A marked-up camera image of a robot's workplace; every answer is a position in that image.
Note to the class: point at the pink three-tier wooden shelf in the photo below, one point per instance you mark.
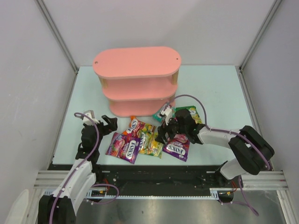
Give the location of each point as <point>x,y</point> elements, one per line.
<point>138,81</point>

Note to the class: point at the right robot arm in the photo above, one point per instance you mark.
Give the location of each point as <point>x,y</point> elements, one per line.
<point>252,152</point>

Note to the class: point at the orange Fox's candy bag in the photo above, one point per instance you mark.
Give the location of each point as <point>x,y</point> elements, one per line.
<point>136,126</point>

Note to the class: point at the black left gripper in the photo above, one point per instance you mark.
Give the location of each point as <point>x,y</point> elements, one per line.
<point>103,127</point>

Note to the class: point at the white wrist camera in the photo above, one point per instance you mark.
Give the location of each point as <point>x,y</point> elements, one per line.
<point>165,113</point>
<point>89,118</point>

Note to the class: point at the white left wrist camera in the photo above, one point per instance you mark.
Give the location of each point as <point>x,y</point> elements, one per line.
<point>89,118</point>

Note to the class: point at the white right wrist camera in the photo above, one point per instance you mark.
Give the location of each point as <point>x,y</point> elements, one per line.
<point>165,113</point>

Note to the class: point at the green Fox's candy bag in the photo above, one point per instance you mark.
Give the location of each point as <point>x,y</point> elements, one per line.
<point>193,111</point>

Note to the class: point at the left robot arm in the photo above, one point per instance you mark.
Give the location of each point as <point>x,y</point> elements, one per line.
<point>62,205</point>

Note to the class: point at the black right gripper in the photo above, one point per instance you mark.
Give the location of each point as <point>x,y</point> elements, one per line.
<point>168,129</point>

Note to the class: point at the yellow-green Fox's candy bag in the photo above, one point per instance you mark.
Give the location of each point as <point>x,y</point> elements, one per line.
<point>148,145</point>

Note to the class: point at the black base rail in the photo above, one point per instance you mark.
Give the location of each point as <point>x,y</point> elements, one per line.
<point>164,181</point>

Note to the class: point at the teal Fox's candy bag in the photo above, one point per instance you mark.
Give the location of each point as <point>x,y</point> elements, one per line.
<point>156,117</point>

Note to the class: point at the purple fox's bag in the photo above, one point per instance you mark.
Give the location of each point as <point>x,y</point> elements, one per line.
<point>124,147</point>
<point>178,147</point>

